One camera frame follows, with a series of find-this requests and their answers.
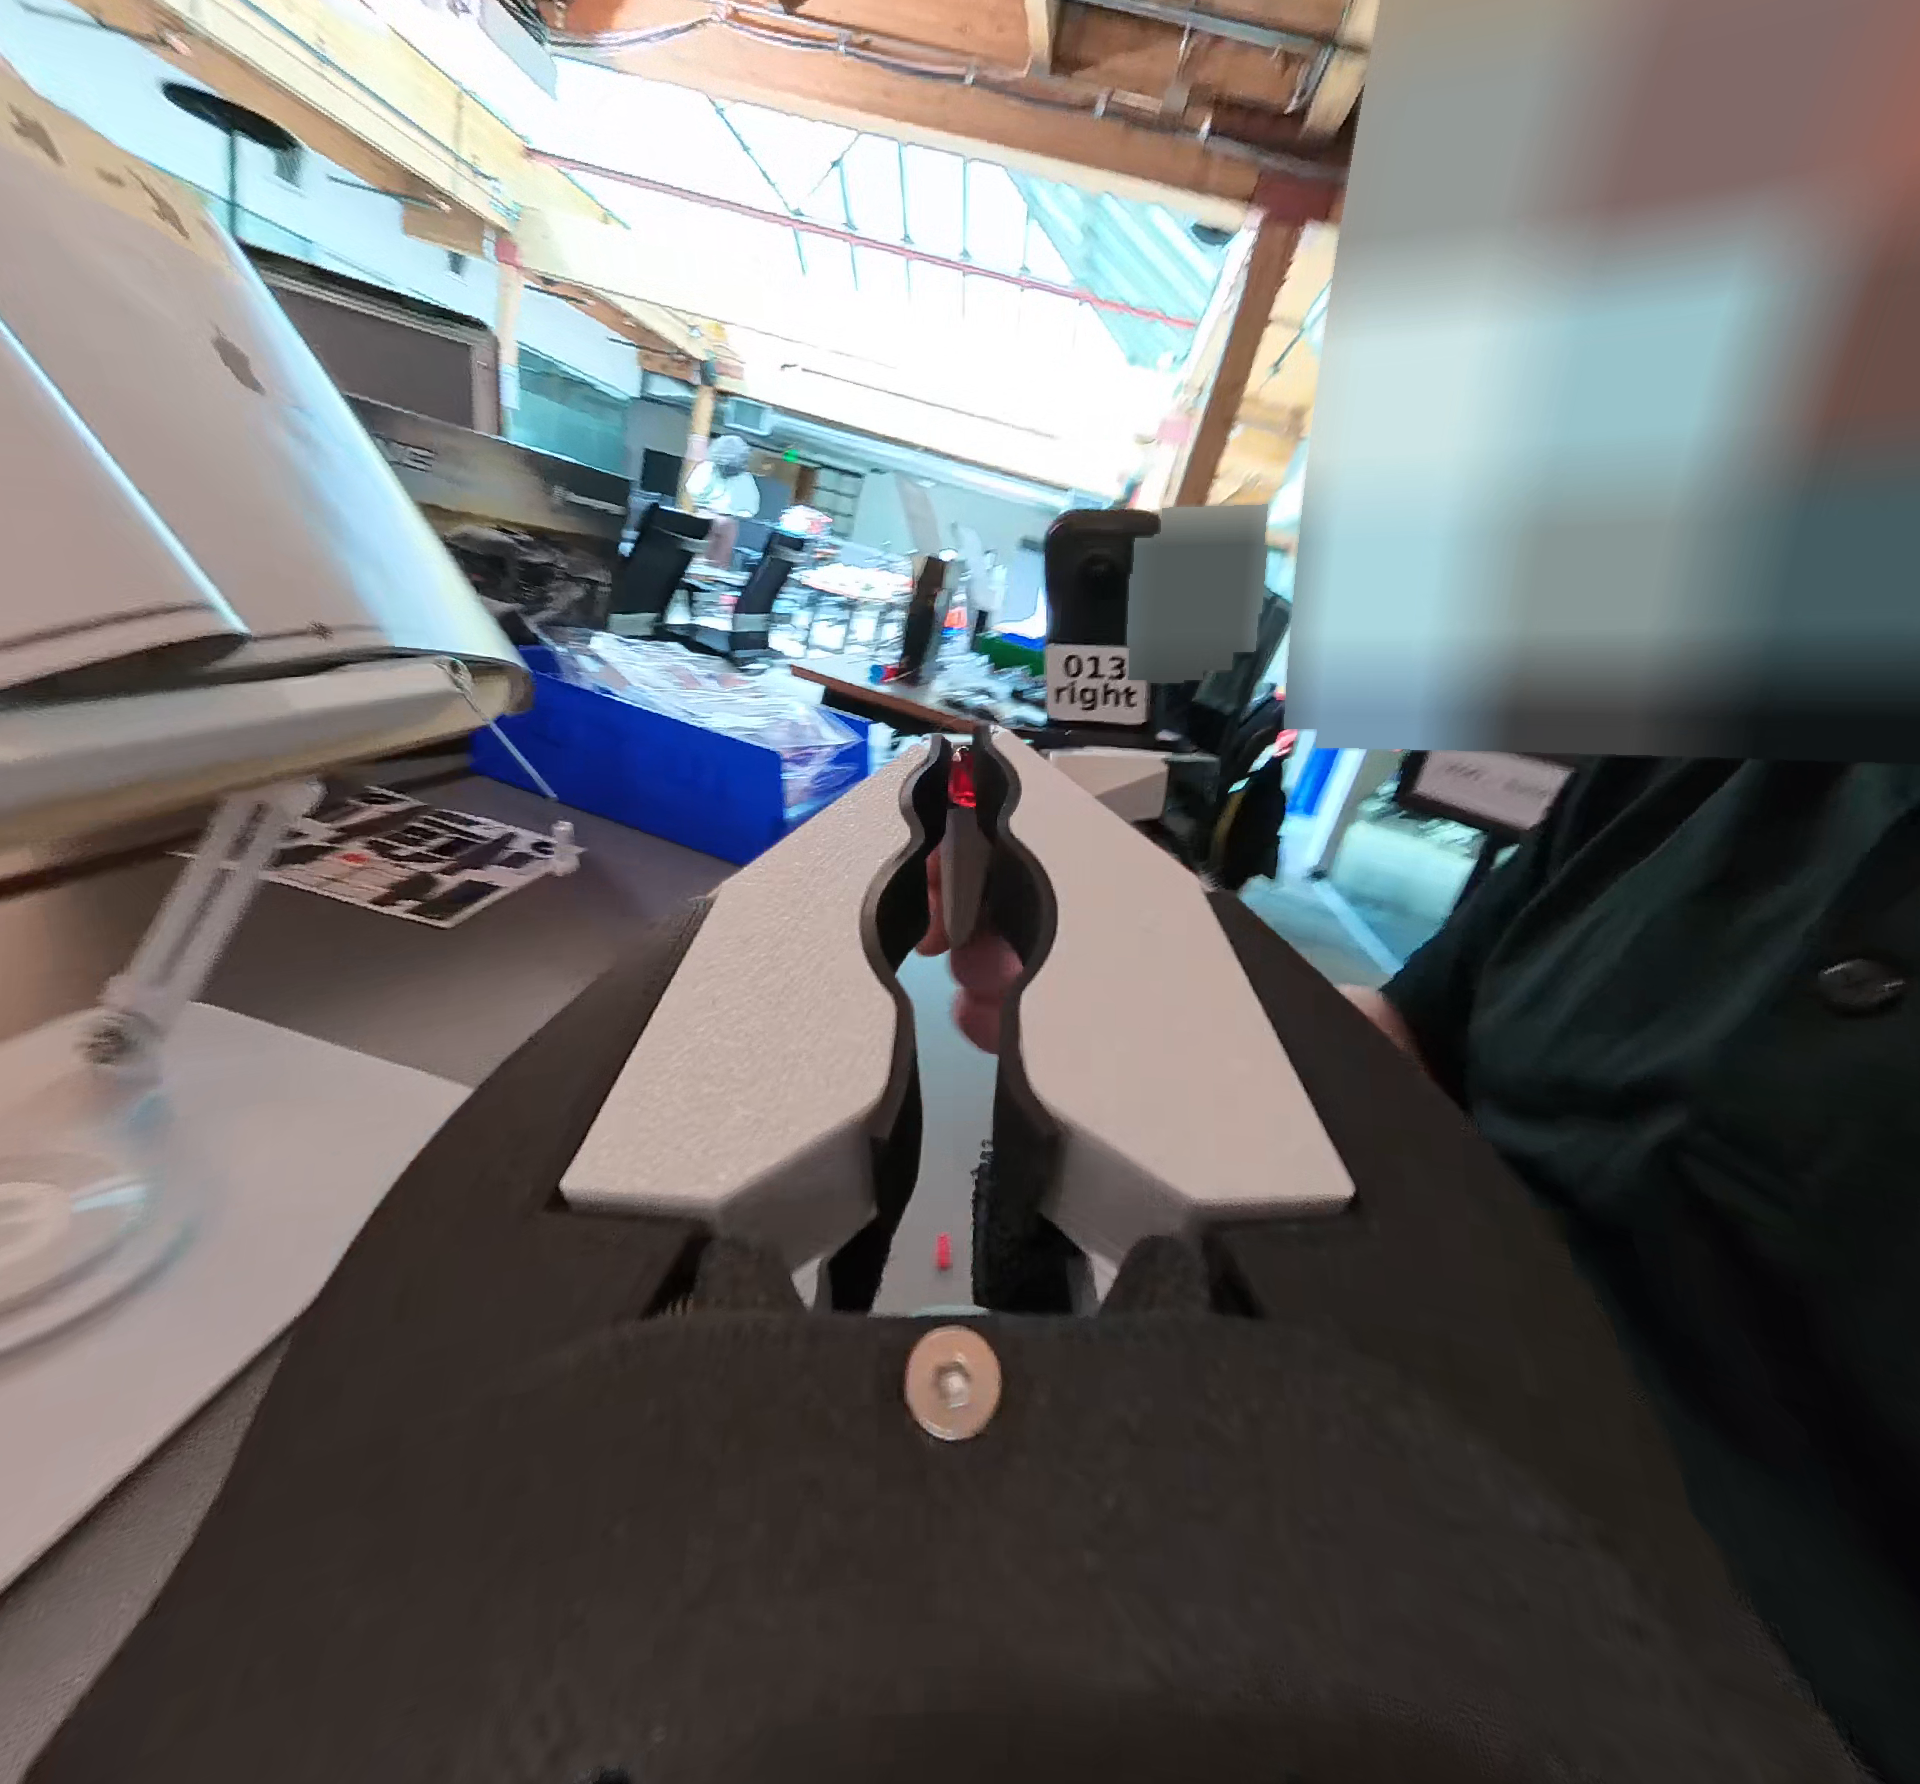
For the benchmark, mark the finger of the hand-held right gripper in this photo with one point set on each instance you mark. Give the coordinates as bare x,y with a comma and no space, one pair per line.
960,885
1118,783

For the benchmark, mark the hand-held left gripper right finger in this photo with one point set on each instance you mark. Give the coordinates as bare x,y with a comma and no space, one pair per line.
1185,1048

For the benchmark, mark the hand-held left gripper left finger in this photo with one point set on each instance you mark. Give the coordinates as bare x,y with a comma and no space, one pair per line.
737,1048

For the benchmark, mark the person's right forearm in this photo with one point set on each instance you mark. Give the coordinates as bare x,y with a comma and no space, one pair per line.
1373,1016

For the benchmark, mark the lego sticker sheet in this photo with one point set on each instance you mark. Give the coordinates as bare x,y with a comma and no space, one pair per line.
406,856

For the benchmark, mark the black lego set box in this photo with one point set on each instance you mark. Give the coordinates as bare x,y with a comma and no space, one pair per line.
511,492

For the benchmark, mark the lego instruction booklet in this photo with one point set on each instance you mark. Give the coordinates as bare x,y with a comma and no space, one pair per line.
152,463

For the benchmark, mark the person's right hand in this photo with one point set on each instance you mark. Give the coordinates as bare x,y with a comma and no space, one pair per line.
988,989

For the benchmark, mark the background work table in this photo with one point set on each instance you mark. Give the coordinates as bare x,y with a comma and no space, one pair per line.
917,696

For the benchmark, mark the blue plastic bin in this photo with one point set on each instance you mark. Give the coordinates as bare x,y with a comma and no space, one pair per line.
660,780

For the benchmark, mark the black office chair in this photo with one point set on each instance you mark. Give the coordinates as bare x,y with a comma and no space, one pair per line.
773,591
653,562

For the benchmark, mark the pale book stand ledge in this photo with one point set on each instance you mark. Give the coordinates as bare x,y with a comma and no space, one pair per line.
225,747

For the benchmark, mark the grey framed panel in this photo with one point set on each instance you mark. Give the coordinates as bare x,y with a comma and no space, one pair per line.
388,345

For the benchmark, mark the black pole with round disc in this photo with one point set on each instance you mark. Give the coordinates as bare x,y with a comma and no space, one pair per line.
225,149

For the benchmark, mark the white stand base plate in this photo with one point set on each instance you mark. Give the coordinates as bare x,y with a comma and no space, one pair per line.
300,1184

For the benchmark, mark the pale stand bracket with disc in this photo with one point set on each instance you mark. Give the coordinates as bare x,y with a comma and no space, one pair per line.
90,1213

